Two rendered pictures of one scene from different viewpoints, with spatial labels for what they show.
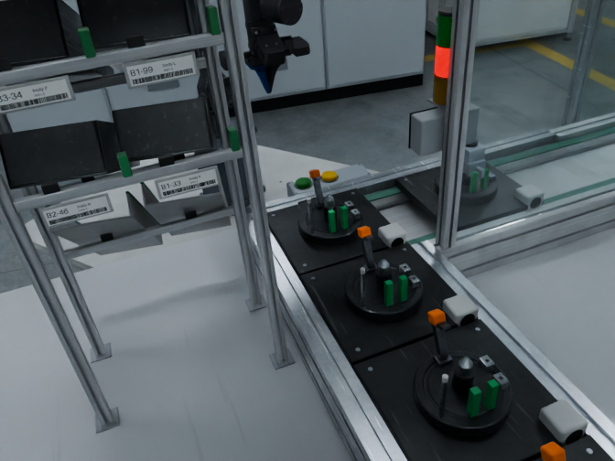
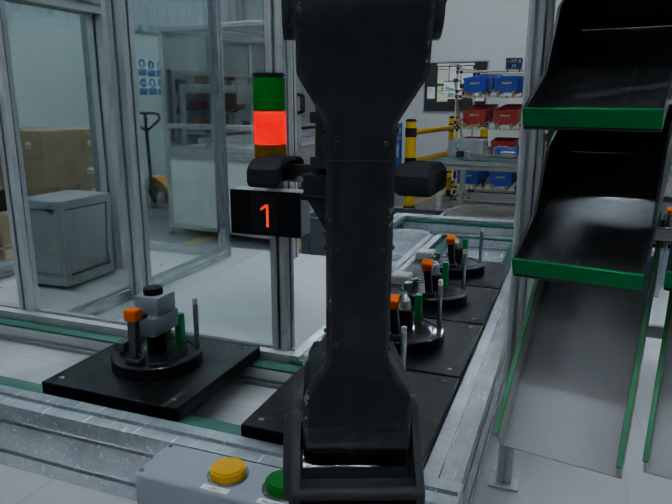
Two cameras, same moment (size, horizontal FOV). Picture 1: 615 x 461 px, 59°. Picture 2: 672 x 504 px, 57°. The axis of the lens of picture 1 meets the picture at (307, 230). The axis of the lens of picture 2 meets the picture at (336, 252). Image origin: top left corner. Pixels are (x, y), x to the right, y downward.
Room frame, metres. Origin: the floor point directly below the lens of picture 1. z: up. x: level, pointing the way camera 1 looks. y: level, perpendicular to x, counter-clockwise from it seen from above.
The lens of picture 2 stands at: (1.61, 0.43, 1.38)
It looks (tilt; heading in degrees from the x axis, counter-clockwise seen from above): 14 degrees down; 219
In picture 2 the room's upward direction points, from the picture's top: straight up
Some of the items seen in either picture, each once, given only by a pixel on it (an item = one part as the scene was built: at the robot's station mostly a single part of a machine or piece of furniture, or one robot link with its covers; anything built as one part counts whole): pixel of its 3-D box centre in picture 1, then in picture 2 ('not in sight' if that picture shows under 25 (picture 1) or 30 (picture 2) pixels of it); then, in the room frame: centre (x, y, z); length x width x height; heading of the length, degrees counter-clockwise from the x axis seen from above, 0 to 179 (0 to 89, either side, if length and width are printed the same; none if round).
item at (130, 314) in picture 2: not in sight; (137, 331); (1.11, -0.36, 1.04); 0.04 x 0.02 x 0.08; 18
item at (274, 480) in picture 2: (303, 184); (283, 486); (1.18, 0.00, 0.96); 0.04 x 0.04 x 0.02
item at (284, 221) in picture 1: (329, 209); (358, 371); (0.97, -0.05, 1.01); 0.24 x 0.24 x 0.13; 18
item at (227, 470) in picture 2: (329, 177); (228, 473); (1.20, -0.07, 0.96); 0.04 x 0.04 x 0.02
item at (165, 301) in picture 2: not in sight; (158, 306); (1.06, -0.38, 1.06); 0.08 x 0.04 x 0.07; 18
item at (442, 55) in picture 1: (449, 58); (270, 127); (0.91, -0.27, 1.33); 0.05 x 0.05 x 0.05
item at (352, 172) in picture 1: (329, 187); (229, 497); (1.20, -0.07, 0.93); 0.21 x 0.07 x 0.06; 108
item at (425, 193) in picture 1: (464, 191); (158, 367); (1.07, -0.38, 0.96); 0.24 x 0.24 x 0.02; 18
